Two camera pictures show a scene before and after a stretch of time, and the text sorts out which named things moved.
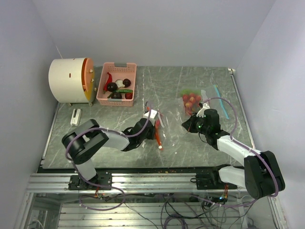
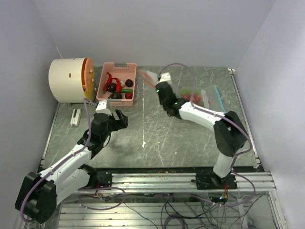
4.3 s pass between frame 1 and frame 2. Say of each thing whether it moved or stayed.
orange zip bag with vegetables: moved
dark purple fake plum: stayed
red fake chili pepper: stayed
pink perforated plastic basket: stayed
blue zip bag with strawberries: stayed
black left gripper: moved
